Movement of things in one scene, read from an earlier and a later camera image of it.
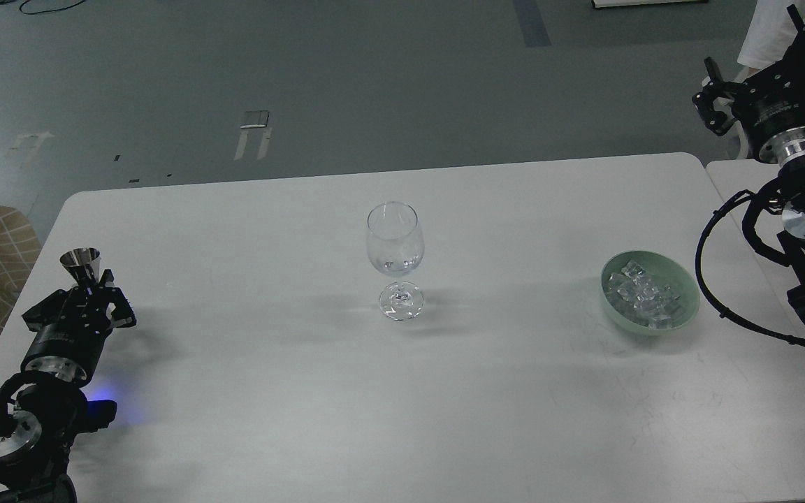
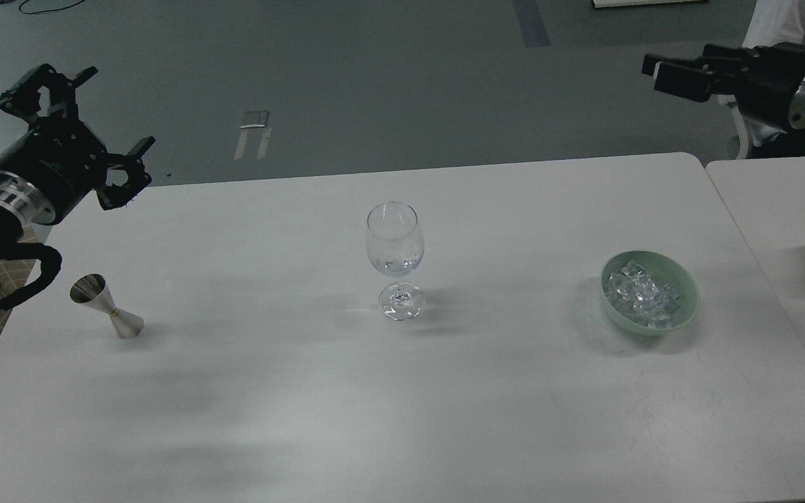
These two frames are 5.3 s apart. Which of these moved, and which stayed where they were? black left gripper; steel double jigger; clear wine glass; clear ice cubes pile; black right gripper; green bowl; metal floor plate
Moved: black left gripper; steel double jigger; black right gripper
Stayed: metal floor plate; green bowl; clear wine glass; clear ice cubes pile
